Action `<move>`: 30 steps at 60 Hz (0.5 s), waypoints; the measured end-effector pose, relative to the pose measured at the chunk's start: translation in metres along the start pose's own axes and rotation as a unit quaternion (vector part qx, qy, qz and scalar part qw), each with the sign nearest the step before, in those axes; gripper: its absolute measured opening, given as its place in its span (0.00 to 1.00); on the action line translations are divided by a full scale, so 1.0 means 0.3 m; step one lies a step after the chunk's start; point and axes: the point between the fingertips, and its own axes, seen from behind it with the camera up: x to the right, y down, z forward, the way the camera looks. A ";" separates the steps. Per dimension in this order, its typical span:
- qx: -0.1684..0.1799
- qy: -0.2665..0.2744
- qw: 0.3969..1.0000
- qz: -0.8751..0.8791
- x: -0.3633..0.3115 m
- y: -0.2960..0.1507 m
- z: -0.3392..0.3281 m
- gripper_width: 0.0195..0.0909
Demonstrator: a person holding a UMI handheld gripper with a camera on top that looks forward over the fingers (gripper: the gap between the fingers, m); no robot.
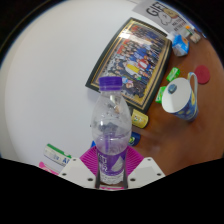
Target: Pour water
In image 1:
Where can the dark blue pump bottle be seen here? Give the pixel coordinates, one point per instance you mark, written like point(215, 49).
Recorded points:
point(134, 139)

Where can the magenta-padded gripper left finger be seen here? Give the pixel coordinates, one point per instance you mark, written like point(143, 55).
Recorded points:
point(80, 170)

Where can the framed group photo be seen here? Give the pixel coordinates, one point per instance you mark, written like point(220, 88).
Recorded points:
point(133, 56)

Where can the brown bottle with yellow label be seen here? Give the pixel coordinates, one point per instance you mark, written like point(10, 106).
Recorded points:
point(140, 119)

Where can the pink shuttlecock tube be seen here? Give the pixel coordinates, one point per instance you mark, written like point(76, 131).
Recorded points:
point(48, 168)

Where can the white green shuttlecock tube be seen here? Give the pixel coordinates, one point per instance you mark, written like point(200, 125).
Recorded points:
point(56, 155)

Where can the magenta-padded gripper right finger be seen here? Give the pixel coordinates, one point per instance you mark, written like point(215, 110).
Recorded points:
point(145, 170)

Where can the blue tissue pack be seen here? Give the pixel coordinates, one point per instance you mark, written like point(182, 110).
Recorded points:
point(180, 45)

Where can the flat round red coaster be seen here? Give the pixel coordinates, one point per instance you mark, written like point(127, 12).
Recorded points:
point(202, 74)

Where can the white printed paper gift bag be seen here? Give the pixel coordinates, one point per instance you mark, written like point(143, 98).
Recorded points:
point(160, 13)

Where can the blue painted mug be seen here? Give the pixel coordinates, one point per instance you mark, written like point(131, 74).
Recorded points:
point(181, 100)

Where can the clear purple-capped water bottle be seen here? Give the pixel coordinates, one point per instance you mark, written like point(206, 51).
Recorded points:
point(111, 133)

